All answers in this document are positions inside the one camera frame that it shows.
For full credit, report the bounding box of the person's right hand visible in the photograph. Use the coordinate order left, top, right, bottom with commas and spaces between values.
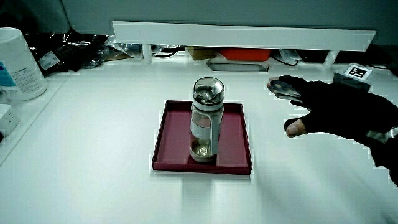
266, 63, 398, 146

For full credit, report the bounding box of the clear plastic bottle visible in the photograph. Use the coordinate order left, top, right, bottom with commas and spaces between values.
189, 77, 226, 164

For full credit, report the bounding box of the person's right forearm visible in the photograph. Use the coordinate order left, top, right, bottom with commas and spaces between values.
368, 136, 398, 187

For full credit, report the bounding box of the orange box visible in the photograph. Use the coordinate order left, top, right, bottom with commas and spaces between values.
218, 47, 272, 62

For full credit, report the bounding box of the grey flat tray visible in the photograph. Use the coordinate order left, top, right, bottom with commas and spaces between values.
206, 59, 270, 73

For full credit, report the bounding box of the white desk shelf riser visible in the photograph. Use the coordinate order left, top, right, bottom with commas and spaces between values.
111, 21, 377, 70

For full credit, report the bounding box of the brown cardboard box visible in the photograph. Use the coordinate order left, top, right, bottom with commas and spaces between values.
186, 46, 219, 61

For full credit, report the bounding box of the dark red shallow tray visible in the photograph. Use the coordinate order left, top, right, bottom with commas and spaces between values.
151, 99, 253, 176

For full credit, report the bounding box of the clear plastic bag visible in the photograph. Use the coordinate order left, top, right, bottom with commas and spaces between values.
104, 35, 144, 60

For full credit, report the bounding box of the black plastic bag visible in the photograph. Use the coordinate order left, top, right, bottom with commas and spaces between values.
25, 30, 108, 77

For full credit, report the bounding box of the large white labelled container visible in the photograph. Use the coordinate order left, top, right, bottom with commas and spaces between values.
0, 27, 49, 101

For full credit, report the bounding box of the white power adapter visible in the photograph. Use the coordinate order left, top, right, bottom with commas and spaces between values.
0, 103, 21, 138

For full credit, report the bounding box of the black cable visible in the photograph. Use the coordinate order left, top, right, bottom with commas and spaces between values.
153, 46, 185, 59
272, 49, 301, 67

